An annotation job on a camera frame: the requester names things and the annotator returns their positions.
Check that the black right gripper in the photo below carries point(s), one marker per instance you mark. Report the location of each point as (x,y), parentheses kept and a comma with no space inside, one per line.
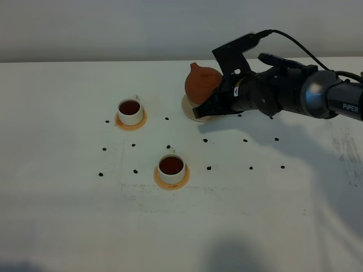
(270,92)

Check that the brown clay teapot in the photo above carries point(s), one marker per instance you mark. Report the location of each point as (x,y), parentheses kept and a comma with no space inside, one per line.
(201,83)

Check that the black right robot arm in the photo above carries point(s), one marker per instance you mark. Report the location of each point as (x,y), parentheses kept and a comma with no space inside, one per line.
(306,91)

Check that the near white teacup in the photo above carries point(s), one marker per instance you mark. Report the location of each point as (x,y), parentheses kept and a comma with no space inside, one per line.
(171,168)

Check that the white teacup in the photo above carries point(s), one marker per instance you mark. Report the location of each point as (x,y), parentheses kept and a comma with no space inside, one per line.
(130,111)
(171,168)

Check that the far white teacup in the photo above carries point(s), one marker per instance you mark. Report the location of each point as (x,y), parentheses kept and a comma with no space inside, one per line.
(130,111)

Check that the near orange coaster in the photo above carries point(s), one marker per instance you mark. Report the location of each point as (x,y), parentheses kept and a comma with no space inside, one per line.
(167,186)

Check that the orange coaster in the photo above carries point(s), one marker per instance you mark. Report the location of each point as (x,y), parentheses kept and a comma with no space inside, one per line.
(124,127)
(167,186)

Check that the far orange coaster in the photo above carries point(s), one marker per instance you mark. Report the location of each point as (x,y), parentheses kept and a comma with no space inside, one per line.
(124,127)

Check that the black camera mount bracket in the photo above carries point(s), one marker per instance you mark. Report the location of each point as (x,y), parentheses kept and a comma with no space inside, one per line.
(230,56)

